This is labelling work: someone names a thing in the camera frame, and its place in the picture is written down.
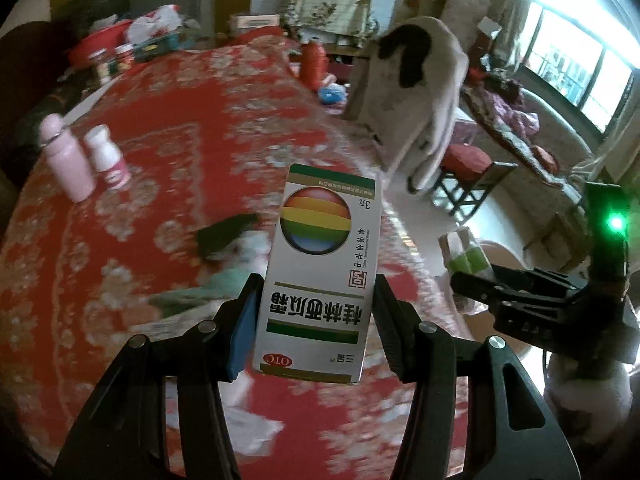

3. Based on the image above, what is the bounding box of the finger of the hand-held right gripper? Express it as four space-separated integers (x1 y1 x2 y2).
449 266 586 306
492 300 576 346

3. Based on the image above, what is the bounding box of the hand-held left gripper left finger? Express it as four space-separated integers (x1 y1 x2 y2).
52 272 266 480

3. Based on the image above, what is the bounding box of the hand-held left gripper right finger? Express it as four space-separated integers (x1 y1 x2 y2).
372 274 581 480

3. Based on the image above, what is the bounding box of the white plastic bucket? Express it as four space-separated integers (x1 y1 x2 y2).
440 240 556 361

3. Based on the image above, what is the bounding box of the green white tissue packet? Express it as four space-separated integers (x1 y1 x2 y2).
439 227 493 313

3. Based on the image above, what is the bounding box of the white green medicine box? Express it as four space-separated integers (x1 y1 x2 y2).
252 162 385 386

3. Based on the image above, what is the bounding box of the person's right forearm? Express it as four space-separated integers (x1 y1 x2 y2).
542 350 633 441

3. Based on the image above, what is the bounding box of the green and white packet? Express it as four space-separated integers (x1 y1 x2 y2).
147 267 251 318

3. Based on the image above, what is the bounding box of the tall dark wooden chair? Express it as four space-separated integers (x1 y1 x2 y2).
522 210 591 273

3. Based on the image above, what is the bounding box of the crumpled white plastic bag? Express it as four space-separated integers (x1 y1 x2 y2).
230 237 281 286

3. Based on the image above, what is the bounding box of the crumpled white paper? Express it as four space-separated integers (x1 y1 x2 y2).
220 370 286 456

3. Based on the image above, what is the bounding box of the small dark wooden chair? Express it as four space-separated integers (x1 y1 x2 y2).
432 142 518 223

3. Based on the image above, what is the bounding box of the dark green flat packet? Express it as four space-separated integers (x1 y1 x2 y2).
192 212 261 261

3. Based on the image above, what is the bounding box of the floral sofa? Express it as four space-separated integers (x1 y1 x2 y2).
462 80 596 211

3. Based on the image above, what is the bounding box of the red seat cushion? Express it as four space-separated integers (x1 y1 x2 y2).
442 142 493 173

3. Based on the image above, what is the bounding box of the red sofa pillow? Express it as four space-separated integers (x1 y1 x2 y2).
530 145 561 173

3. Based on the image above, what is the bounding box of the pile of purple clothes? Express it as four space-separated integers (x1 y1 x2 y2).
475 75 541 133

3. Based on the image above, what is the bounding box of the beige fleece coat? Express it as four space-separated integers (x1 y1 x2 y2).
342 16 471 191

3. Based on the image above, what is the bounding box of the white pill bottle pink label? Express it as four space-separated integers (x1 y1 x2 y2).
82 125 132 191

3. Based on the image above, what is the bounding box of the window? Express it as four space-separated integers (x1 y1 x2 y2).
522 0 636 133

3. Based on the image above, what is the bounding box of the pink thermos bottle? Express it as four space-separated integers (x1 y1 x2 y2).
39 114 96 204

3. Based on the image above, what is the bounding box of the black garment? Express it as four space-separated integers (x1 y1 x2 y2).
377 25 436 88

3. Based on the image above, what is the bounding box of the blue plastic bag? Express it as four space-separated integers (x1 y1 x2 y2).
317 82 348 106

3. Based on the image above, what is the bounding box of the floral fabric covered cabinet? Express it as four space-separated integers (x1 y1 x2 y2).
442 0 491 31

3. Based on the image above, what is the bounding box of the white paper sheet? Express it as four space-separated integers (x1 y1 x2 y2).
65 80 121 126

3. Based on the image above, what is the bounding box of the red vacuum flask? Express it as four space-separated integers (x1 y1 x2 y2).
299 40 330 92

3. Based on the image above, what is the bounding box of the teal plastic crate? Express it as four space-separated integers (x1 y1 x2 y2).
132 30 183 63

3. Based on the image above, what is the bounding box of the white cardboard box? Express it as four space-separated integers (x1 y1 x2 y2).
230 12 283 36

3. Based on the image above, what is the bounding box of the white red plastic bag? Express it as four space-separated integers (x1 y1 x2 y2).
122 5 183 43

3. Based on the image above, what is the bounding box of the red plastic basin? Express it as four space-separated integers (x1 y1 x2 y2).
65 20 133 68

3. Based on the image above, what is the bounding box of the floral checked cloth cover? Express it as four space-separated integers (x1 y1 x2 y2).
285 0 378 43

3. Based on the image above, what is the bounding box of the black plastic bag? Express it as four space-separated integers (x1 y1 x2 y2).
70 0 126 31

